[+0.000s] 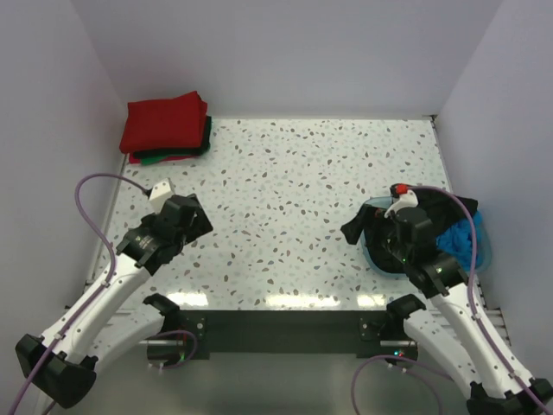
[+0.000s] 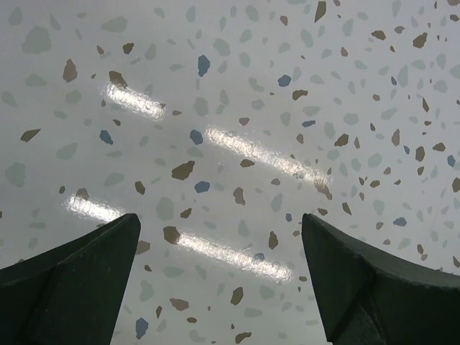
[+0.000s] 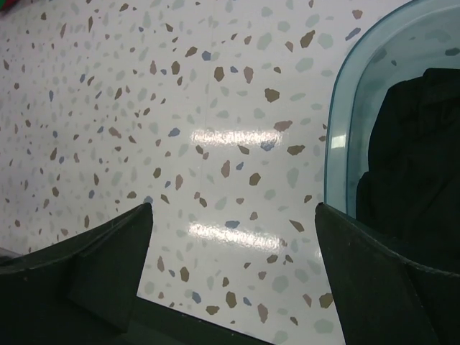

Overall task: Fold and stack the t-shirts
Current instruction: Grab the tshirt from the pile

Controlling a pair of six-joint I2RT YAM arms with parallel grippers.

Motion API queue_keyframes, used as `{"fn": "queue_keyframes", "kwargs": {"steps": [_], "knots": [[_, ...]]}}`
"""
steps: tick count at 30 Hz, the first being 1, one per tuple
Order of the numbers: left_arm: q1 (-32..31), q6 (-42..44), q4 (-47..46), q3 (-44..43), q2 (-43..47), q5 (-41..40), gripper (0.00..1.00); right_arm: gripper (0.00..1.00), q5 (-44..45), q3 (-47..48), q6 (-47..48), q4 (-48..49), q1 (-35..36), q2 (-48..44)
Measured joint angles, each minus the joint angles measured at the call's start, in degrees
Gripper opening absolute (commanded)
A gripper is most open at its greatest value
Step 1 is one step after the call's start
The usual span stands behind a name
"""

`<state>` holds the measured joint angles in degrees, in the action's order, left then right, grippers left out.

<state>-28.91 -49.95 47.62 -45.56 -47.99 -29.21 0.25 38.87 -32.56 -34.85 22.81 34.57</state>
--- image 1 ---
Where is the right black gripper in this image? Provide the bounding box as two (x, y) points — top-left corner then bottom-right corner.
(340, 203), (410, 262)

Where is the aluminium rail frame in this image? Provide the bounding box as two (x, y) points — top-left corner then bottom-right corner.
(474, 276), (512, 347)

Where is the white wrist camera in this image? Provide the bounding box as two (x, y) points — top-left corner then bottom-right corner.
(149, 178), (175, 214)
(385, 183), (418, 219)

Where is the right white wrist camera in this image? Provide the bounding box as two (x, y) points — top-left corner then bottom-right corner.
(385, 183), (418, 219)

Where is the clear blue plastic basin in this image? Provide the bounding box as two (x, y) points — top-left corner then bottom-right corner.
(359, 212), (492, 279)

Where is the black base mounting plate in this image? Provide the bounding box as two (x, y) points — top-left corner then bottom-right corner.
(146, 310), (418, 365)

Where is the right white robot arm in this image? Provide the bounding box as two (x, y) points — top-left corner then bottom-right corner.
(366, 207), (552, 414)

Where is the green folded t shirt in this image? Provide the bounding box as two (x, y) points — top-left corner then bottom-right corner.
(140, 115), (213, 166)

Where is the blue crumpled t shirt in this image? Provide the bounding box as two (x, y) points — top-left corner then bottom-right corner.
(436, 212), (486, 271)

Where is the black t shirt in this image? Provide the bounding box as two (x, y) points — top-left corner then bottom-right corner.
(340, 189), (480, 278)

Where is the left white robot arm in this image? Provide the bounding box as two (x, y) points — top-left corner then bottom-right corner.
(16, 194), (213, 409)

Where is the red folded t shirt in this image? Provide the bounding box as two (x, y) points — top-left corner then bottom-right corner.
(119, 91), (208, 154)

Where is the dark folded t shirt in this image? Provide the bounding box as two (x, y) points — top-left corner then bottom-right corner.
(130, 116), (213, 163)

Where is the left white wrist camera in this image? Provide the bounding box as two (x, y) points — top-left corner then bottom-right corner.
(149, 178), (175, 214)

